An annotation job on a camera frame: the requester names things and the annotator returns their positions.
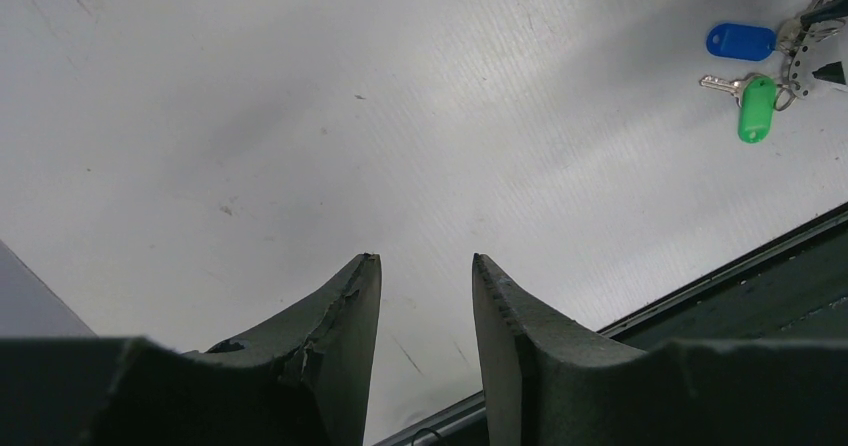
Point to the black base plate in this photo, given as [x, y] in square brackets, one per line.
[792, 287]

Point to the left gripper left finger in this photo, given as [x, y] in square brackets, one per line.
[301, 377]

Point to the green tagged key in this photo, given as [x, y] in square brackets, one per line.
[755, 96]

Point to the keyring with keys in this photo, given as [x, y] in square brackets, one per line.
[754, 43]

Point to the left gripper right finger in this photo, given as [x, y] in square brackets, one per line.
[548, 380]

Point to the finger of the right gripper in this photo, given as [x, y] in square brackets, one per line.
[822, 54]

